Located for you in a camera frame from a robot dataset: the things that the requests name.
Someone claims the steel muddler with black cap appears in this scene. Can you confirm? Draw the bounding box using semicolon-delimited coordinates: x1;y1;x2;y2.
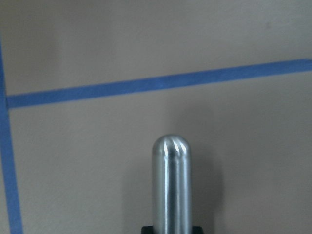
152;135;192;234

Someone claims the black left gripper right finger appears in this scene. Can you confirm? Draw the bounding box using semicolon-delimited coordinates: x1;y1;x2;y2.
191;226;204;234

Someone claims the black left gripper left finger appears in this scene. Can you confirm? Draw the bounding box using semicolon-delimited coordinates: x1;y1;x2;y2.
141;226;153;234

